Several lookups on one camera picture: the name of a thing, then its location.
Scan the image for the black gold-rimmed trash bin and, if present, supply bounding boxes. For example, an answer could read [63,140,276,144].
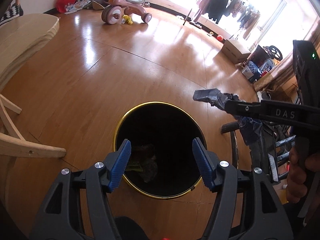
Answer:
[113,101,207,199]

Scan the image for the blue white patterned box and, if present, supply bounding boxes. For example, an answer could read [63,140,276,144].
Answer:
[241,61,261,83]

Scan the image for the cardboard box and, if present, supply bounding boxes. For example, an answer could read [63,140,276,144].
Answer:
[221,40,251,64]

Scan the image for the children's picture book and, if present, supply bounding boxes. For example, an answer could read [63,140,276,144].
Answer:
[65,0,91,15]

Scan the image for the light wooden round table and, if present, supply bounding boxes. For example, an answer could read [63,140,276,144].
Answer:
[1,14,66,158]

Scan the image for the clothes rack with garments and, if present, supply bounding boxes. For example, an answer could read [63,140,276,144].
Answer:
[186,0,260,38]

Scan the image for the small red ball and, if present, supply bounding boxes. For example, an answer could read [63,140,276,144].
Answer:
[216,35,223,42]

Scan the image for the yellow plush toy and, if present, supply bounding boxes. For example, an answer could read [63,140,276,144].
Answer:
[121,15,133,25]

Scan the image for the pink children's tricycle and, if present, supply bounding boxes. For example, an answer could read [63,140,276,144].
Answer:
[101,0,152,25]

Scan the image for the black wooden chair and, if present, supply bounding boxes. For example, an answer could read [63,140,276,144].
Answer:
[220,89,304,183]

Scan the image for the person's right hand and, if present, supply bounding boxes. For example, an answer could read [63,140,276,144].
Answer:
[286,147,319,203]

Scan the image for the red bag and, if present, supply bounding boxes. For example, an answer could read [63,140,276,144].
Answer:
[55,0,76,13]

